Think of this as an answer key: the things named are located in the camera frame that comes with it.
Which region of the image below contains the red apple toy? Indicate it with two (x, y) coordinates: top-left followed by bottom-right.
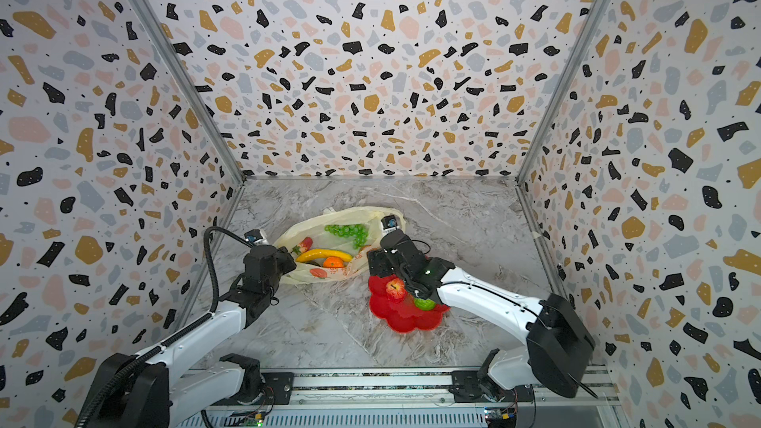
(386, 277), (407, 300)

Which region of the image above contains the orange fruit toy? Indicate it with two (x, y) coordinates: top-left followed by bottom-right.
(322, 257), (346, 269)

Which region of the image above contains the cream plastic bag orange print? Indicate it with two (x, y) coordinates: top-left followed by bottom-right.
(275, 206), (406, 285)

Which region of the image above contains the lime green bumpy fruit toy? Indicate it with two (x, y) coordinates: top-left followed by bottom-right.
(413, 298), (437, 311)

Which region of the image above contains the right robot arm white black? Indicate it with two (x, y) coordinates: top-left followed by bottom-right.
(368, 230), (598, 398)

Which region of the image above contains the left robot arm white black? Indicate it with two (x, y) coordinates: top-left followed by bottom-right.
(75, 245), (296, 427)

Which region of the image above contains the small red fruit toy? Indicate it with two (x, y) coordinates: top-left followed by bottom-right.
(291, 237), (313, 256)

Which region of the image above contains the yellow banana toy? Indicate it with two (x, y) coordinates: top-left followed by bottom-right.
(296, 249), (354, 263)

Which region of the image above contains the green grapes bunch toy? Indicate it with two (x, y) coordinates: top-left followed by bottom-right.
(324, 224), (369, 250)

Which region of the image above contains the red flower-shaped plate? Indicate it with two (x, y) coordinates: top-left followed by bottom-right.
(368, 275), (450, 334)

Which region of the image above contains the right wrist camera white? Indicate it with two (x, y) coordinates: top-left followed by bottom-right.
(380, 214), (400, 234)

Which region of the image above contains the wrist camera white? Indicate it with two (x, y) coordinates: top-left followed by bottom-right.
(244, 229), (269, 247)
(380, 214), (400, 234)

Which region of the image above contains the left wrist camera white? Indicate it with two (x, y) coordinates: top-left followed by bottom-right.
(244, 229), (269, 247)

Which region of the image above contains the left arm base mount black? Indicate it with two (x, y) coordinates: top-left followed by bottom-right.
(212, 372), (295, 409)

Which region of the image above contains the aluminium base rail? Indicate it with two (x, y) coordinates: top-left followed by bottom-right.
(174, 366), (628, 427)

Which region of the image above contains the black corrugated cable hose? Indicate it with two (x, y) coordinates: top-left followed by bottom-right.
(73, 225), (254, 428)

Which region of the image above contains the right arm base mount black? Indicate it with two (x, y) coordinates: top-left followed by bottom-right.
(448, 371), (534, 403)

